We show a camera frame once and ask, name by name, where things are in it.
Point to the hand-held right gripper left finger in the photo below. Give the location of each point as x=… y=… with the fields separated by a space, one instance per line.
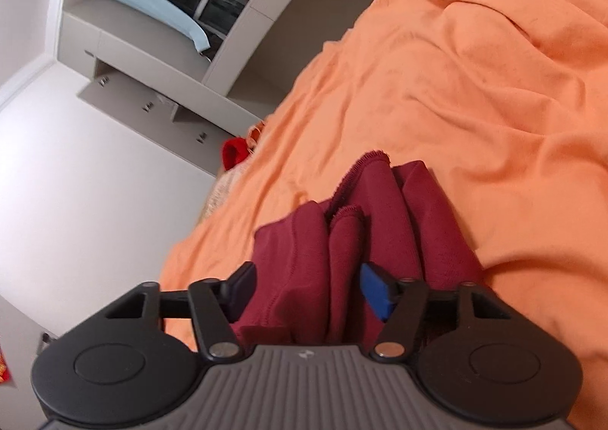
x=243 y=285

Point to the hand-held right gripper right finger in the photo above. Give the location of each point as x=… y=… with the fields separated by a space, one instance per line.
x=375 y=291

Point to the dark red long-sleeved shirt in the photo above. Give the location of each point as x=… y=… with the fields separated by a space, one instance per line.
x=304 y=259

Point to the bright red knit cloth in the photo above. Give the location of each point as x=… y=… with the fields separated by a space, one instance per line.
x=232 y=153

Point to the orange blanket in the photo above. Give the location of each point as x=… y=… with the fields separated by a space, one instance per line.
x=475 y=102

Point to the grey wall cabinet unit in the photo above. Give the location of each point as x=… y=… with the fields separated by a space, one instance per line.
x=156 y=55

